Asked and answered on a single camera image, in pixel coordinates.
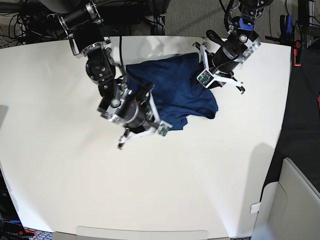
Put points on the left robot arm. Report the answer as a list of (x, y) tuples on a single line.
[(242, 41)]

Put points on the grey plastic bin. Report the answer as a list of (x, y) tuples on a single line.
[(289, 208)]

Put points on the grey tray at bottom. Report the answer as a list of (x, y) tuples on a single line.
[(92, 233)]

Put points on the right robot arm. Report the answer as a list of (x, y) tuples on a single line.
[(81, 22)]

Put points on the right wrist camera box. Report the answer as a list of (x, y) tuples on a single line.
[(163, 129)]

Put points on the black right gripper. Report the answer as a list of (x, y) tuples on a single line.
[(138, 115)]

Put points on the red clamp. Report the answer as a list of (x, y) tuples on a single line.
[(297, 53)]

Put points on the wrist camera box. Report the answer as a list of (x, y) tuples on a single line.
[(163, 129), (205, 78)]

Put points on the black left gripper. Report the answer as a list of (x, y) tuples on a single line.
[(220, 66)]

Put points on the black cloth sheet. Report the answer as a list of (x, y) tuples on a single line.
[(299, 139)]

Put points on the blue long-sleeve T-shirt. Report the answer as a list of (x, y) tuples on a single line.
[(176, 92)]

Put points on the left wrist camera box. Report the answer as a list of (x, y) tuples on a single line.
[(205, 78)]

